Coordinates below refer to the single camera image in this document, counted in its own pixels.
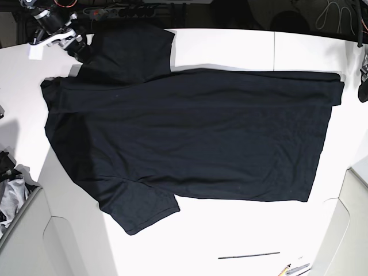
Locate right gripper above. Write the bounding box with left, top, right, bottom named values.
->
left=30, top=13, right=92, bottom=62

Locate grey right bin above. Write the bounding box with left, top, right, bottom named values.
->
left=309, top=169, right=367, bottom=276

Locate thin black rod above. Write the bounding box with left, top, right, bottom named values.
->
left=217, top=252, right=280, bottom=259

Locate yellow pencil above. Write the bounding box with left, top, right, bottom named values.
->
left=278, top=264, right=291, bottom=276

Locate black T-shirt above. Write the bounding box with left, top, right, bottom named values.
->
left=41, top=24, right=344, bottom=235

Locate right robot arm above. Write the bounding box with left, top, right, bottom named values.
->
left=20, top=1, right=92, bottom=63

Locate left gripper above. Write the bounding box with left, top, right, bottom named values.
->
left=358, top=54, right=368, bottom=103

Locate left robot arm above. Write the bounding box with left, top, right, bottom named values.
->
left=350, top=0, right=367, bottom=103

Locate grey power strip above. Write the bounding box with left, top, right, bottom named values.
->
left=82, top=6, right=155, bottom=21

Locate grey left bin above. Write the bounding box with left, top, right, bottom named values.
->
left=1, top=188, right=74, bottom=276

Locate clothes pile in bin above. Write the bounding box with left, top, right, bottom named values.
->
left=1, top=151, right=38, bottom=237

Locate grey bin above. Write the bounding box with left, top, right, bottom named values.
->
left=309, top=169, right=367, bottom=276
left=1, top=188, right=74, bottom=276

